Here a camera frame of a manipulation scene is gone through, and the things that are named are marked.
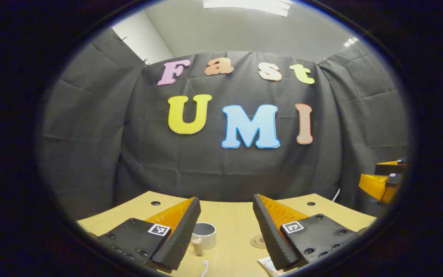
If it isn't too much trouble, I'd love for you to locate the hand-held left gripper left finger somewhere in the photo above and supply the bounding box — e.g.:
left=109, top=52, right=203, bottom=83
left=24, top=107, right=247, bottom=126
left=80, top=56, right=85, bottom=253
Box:
left=97, top=197, right=202, bottom=274

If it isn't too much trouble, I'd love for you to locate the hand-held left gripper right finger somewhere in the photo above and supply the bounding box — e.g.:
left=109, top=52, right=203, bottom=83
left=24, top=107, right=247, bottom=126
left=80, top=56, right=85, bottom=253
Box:
left=253, top=194, right=369, bottom=272

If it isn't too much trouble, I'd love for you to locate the round wooden coaster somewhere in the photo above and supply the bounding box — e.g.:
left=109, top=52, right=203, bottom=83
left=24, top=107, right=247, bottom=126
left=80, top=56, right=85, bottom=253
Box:
left=250, top=235, right=268, bottom=249

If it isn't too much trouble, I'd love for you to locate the white cup with wooden handle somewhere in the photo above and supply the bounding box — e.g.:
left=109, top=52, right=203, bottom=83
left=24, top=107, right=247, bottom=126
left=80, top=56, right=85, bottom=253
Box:
left=191, top=222, right=217, bottom=256

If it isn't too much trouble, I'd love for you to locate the white toothpaste tube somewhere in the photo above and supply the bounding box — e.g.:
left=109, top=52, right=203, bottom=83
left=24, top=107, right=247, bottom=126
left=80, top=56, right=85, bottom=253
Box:
left=257, top=257, right=285, bottom=277

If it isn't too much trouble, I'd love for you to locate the light wooden desktop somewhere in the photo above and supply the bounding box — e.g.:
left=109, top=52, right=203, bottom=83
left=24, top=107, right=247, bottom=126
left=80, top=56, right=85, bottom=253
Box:
left=76, top=190, right=378, bottom=277

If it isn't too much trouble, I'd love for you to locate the black backdrop cloth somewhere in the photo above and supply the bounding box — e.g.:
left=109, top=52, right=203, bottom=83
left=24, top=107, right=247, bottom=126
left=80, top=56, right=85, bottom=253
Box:
left=39, top=27, right=410, bottom=222

